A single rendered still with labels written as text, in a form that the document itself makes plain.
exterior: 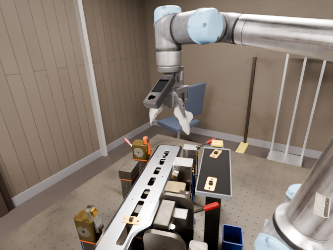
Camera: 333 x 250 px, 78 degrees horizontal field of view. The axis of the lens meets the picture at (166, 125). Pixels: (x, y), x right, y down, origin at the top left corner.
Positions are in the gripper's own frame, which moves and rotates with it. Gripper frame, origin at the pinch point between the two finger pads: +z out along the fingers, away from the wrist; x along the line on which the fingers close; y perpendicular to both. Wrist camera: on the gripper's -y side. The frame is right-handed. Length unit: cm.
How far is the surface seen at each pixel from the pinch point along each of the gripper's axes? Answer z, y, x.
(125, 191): 55, 15, 46
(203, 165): 27.8, 27.6, 0.7
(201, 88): 36, 223, 108
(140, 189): 44, 12, 28
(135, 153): 44, 37, 59
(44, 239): 74, -25, 71
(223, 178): 27.9, 23.2, -10.8
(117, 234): 44.2, -13.6, 16.9
